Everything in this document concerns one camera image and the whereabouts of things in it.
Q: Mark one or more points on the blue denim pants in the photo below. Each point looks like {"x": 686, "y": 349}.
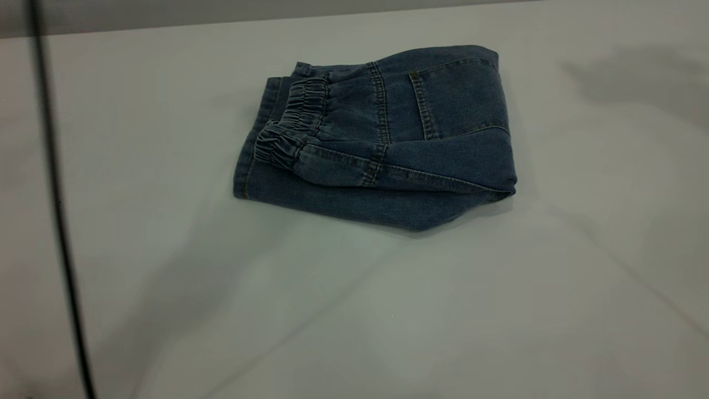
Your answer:
{"x": 388, "y": 166}

